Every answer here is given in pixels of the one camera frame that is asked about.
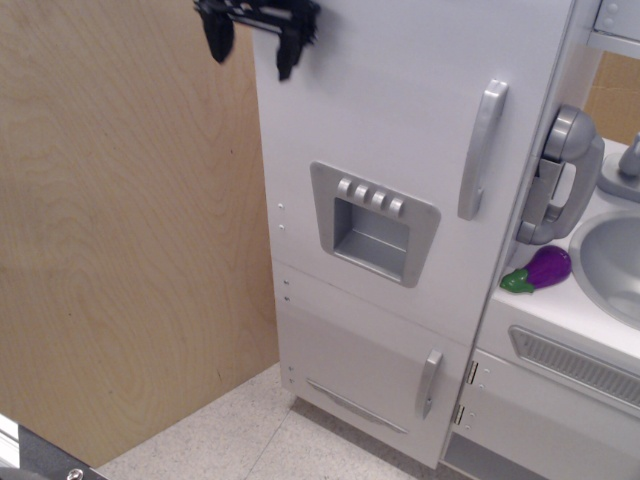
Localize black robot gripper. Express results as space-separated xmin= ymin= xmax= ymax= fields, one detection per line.
xmin=193 ymin=0 xmax=321 ymax=81

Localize white fridge door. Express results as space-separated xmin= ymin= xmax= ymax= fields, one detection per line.
xmin=253 ymin=1 xmax=591 ymax=345

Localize white toy fridge cabinet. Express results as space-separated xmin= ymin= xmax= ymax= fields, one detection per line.
xmin=254 ymin=1 xmax=603 ymax=466

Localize grey ice dispenser panel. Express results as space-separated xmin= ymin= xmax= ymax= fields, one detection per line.
xmin=310 ymin=162 xmax=441 ymax=288

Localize grey toy telephone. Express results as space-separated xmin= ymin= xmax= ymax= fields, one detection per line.
xmin=516 ymin=105 xmax=605 ymax=245

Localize white lower freezer door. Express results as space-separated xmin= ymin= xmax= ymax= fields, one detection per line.
xmin=273 ymin=262 xmax=468 ymax=467

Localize purple toy eggplant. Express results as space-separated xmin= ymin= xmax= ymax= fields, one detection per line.
xmin=499 ymin=245 xmax=572 ymax=294

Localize grey toy faucet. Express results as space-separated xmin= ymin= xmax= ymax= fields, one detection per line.
xmin=597 ymin=134 xmax=639 ymax=203

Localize grey toy sink basin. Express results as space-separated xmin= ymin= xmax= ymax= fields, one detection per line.
xmin=569 ymin=209 xmax=639 ymax=329

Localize white toy kitchen counter unit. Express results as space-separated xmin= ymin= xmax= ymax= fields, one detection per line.
xmin=439 ymin=137 xmax=640 ymax=480

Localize grey vent grille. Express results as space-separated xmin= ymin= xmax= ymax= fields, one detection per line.
xmin=508 ymin=326 xmax=639 ymax=409

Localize grey upper door handle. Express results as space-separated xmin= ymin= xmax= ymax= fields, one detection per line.
xmin=457 ymin=79 xmax=509 ymax=221

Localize grey freezer door handle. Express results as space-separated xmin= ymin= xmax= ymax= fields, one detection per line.
xmin=415 ymin=349 xmax=443 ymax=420

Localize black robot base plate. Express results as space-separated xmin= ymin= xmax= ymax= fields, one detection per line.
xmin=1 ymin=415 xmax=105 ymax=480

